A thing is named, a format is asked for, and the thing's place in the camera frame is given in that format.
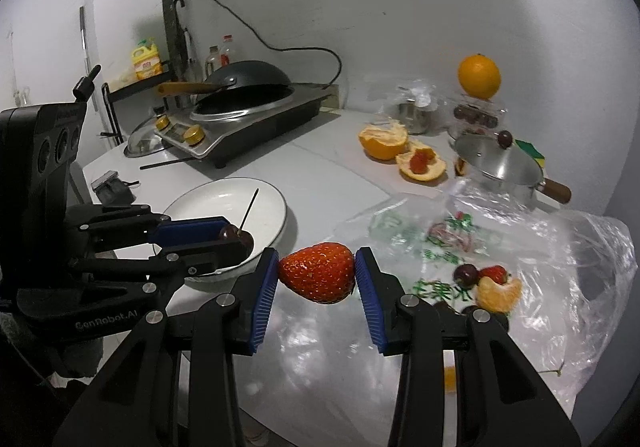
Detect black metal rack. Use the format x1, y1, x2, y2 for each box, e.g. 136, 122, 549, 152
100, 70, 176, 146

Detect steel pot with lid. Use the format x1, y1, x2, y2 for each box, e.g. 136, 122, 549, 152
454, 130, 572, 207

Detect cooker power cable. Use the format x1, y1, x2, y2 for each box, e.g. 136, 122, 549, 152
202, 0, 344, 91

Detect red cap sauce bottle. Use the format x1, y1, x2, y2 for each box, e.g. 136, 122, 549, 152
219, 34, 238, 66

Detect whole orange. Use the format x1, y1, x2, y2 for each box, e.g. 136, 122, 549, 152
458, 54, 501, 100

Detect bagged steel cups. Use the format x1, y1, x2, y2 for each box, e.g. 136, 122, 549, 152
367, 76, 447, 135

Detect dark cherry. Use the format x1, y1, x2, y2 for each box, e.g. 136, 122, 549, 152
454, 264, 480, 290
462, 305, 510, 332
218, 187, 262, 255

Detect green yellow sponge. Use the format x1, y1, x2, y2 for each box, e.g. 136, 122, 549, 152
515, 140, 546, 168

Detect yellow oil bottle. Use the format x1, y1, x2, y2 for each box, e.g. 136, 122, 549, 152
131, 39, 163, 81

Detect black umbrella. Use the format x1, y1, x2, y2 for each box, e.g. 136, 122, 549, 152
172, 0, 196, 81

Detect steel pot lid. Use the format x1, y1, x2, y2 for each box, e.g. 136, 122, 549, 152
124, 118, 165, 158

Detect orange peel with strawberry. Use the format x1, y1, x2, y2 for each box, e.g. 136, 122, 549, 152
395, 141, 447, 183

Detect dark oil bottle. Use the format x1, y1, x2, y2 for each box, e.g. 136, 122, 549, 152
204, 45, 221, 79

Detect tangerine segment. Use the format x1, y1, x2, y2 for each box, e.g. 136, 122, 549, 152
444, 365, 457, 394
476, 277, 523, 314

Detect black chopstick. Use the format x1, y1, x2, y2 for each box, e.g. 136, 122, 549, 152
139, 156, 198, 171

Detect glass container with fruit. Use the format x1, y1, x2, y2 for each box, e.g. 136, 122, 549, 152
446, 95, 506, 140

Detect peeled orange half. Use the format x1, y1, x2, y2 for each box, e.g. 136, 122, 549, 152
358, 121, 409, 161

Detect clear plastic bag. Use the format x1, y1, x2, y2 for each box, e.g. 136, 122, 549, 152
334, 181, 638, 410

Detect black wok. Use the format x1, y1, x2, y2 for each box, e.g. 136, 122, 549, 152
156, 60, 294, 118

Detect white round plate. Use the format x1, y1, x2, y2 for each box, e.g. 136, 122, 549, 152
165, 178, 288, 290

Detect induction cooker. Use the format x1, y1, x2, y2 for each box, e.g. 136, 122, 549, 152
154, 84, 340, 168

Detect strawberry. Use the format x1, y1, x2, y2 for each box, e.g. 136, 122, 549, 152
278, 242, 355, 304
480, 265, 509, 285

